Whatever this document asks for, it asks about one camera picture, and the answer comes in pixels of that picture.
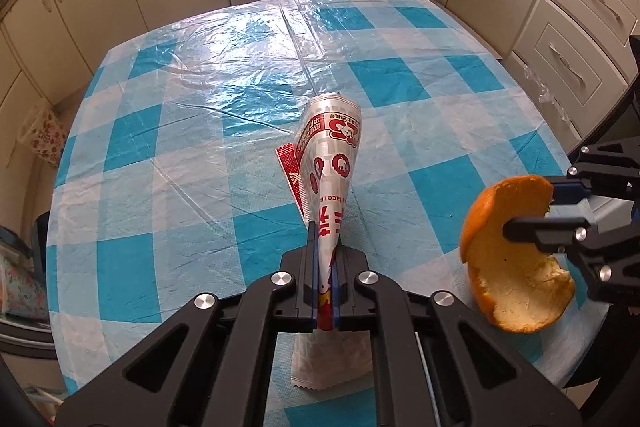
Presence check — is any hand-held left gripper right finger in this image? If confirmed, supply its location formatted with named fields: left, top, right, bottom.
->
left=330, top=243, right=586, bottom=427

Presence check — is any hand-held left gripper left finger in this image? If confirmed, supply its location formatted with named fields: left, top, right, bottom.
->
left=54, top=223, right=321, bottom=427

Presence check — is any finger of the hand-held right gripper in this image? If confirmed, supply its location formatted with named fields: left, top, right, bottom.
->
left=502, top=214, right=640, bottom=304
left=542, top=142, right=640, bottom=208

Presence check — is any orange peel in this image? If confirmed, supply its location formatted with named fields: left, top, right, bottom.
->
left=459, top=175, right=576, bottom=334

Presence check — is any red and white snack wrapper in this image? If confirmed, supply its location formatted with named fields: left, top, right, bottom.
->
left=275, top=92, right=375, bottom=391

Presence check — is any clear plastic film on drawer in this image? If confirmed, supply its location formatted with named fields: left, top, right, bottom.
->
left=522, top=59, right=571, bottom=125

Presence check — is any blue checkered plastic tablecloth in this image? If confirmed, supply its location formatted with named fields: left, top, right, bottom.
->
left=47, top=0, right=601, bottom=427

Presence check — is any cream panelled cabinet row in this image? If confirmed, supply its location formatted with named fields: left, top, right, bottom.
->
left=440, top=0, right=640, bottom=145

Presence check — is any floral wastebasket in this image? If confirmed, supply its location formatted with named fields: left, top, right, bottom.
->
left=19, top=106, right=68, bottom=168

